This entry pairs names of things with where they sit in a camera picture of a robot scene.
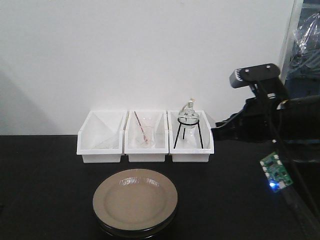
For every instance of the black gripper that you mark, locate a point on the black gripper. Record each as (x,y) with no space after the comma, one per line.
(253,124)

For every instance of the beige round plate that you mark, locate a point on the beige round plate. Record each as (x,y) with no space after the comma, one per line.
(136,227)
(137,192)

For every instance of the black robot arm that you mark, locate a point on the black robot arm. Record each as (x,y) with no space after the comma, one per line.
(295,121)

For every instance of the green circuit board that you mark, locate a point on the green circuit board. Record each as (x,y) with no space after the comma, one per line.
(275,172)

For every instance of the right white storage bin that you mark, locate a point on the right white storage bin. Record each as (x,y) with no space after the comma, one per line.
(189,149)

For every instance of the white storage bin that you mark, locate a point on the white storage bin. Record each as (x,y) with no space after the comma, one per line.
(161,133)
(189,149)
(101,136)

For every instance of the round glass flask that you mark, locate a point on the round glass flask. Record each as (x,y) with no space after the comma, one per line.
(187,115)

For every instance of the plastic bag of pegs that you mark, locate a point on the plastic bag of pegs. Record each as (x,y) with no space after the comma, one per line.
(305,58)

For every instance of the middle white storage bin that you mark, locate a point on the middle white storage bin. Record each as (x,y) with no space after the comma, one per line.
(161,133)

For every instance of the clear glass beaker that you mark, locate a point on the clear glass beaker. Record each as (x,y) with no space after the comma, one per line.
(148,127)

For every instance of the red glass stirring rod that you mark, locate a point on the red glass stirring rod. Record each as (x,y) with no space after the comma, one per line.
(145,139)

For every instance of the left white storage bin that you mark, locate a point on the left white storage bin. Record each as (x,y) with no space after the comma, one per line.
(101,136)

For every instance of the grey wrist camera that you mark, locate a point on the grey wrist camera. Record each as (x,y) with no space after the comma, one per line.
(242,77)

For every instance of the black wire tripod stand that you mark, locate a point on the black wire tripod stand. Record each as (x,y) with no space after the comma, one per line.
(185,129)

